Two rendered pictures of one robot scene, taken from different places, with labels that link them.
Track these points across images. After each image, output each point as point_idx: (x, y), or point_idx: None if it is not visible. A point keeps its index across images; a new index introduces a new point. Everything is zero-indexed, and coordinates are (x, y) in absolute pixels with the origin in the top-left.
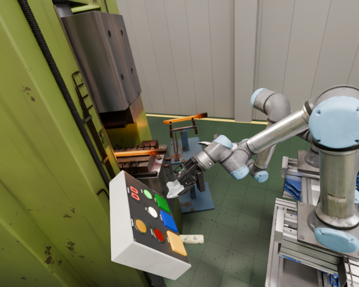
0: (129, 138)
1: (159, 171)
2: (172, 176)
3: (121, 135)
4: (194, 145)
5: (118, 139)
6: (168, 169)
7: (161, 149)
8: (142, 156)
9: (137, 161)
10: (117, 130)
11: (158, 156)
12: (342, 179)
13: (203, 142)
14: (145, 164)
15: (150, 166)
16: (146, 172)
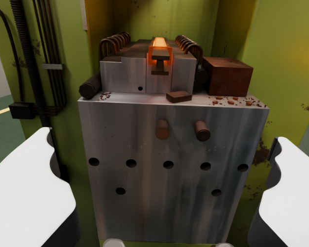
0: (233, 45)
1: (108, 101)
2: (220, 211)
3: (229, 34)
4: None
5: (224, 43)
6: (203, 170)
7: (162, 52)
8: (143, 54)
9: (110, 42)
10: (230, 18)
11: (178, 92)
12: None
13: (292, 159)
14: (111, 60)
15: (120, 80)
16: (91, 76)
